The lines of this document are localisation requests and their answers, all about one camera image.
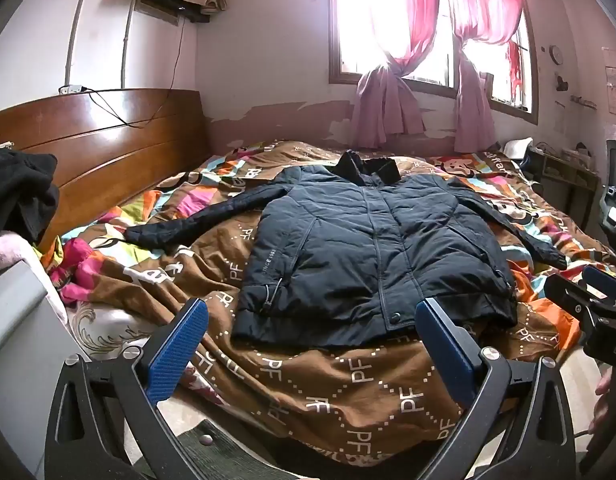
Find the black cable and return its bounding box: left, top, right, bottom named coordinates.
left=82, top=22, right=186, bottom=128

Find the dark navy padded jacket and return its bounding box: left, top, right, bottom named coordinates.
left=124, top=150, right=569, bottom=348

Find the pink curtain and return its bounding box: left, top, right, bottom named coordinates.
left=440, top=0, right=526, bottom=153
left=350, top=0, right=441, bottom=148

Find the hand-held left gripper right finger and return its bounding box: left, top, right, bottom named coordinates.
left=413, top=297, right=579, bottom=480

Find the white wall pipe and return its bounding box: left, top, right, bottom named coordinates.
left=120, top=0, right=138, bottom=90
left=65, top=0, right=96, bottom=88

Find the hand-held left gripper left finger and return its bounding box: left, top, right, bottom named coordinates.
left=44, top=297, right=213, bottom=480

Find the person's right hand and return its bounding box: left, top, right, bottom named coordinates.
left=588, top=367, right=616, bottom=436

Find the wall calendar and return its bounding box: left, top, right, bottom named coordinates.
left=604, top=49, right=616, bottom=116

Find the cluttered desk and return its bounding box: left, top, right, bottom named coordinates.
left=525, top=147, right=601, bottom=221

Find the dark wall shelf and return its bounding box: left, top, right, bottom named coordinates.
left=138, top=0, right=211, bottom=26

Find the brown printed blanket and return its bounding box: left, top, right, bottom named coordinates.
left=40, top=137, right=616, bottom=466

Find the wooden headboard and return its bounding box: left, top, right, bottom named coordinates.
left=0, top=88, right=211, bottom=253

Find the black clothing pile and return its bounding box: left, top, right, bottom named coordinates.
left=0, top=147, right=61, bottom=246

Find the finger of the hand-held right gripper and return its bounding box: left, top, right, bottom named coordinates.
left=582, top=266, right=616, bottom=306
left=544, top=274, right=606, bottom=323

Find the grey panel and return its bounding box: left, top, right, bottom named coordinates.
left=0, top=259, right=71, bottom=480

